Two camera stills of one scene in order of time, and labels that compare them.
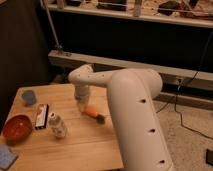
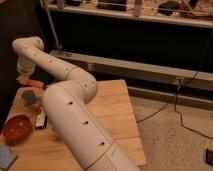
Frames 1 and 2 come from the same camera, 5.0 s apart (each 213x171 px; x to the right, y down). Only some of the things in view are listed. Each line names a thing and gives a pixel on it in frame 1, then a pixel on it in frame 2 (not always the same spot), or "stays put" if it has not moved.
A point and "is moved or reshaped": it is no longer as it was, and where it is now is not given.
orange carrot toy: (92, 112) is moved or reshaped
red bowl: (17, 129) stays put
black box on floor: (209, 156) stays put
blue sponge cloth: (7, 156) stays put
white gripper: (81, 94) to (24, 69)
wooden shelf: (187, 12) stays put
